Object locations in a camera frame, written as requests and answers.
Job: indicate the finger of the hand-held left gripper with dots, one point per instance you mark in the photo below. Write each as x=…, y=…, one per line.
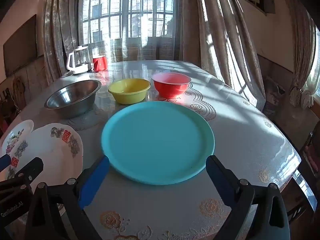
x=4, y=162
x=30, y=167

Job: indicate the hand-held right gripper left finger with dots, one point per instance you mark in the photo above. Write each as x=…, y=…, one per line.
x=92, y=180

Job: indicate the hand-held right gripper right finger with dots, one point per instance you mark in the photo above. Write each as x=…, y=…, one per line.
x=220, y=180

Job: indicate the white floral plate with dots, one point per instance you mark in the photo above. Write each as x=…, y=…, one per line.
x=47, y=145
x=17, y=132

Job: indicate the teal round plate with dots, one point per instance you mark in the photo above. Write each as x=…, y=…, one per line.
x=157, y=142

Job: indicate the stainless steel basin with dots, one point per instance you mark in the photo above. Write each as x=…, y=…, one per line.
x=72, y=100

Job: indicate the yellow plastic bowl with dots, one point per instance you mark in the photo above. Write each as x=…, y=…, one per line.
x=130, y=95

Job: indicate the red plastic bowl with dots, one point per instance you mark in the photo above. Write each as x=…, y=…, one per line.
x=170, y=90

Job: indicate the wooden folding chair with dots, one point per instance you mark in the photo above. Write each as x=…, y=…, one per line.
x=18, y=92

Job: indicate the dark wooden chair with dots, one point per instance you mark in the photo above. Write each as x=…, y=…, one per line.
x=310, y=150

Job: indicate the white electric kettle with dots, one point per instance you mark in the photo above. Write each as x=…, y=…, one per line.
x=75, y=62

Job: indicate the red mug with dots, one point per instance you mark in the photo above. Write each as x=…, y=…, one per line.
x=100, y=63

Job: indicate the grey velvet curtain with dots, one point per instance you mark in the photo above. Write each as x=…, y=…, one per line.
x=220, y=30
x=57, y=30

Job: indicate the tied-back curtain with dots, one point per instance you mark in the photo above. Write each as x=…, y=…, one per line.
x=300, y=55

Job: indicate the barred glass window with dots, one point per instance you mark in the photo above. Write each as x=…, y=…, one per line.
x=130, y=17

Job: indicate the dark wall panel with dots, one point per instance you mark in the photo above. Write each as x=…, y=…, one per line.
x=20, y=47

